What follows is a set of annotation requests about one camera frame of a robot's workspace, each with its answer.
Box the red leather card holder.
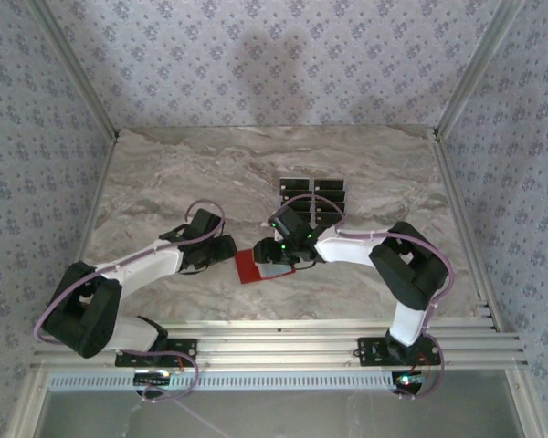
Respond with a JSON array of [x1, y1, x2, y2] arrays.
[[234, 248, 298, 286]]

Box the small circuit board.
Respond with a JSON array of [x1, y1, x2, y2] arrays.
[[391, 371, 428, 394], [133, 370, 173, 388]]

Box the aluminium table edge rail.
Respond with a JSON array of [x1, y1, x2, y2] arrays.
[[57, 318, 503, 339]]

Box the wide aluminium base rail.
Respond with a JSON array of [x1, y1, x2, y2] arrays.
[[30, 335, 530, 371]]

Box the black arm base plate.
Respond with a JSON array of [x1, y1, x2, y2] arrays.
[[356, 336, 441, 368], [114, 338, 198, 368]]

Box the aluminium side rail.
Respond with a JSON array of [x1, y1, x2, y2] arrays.
[[431, 129, 503, 333], [54, 130, 121, 339]]

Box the grey slotted cable duct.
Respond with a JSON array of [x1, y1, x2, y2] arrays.
[[47, 370, 396, 392]]

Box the aluminium corner post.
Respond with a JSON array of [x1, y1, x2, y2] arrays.
[[437, 0, 527, 138], [29, 0, 121, 138]]

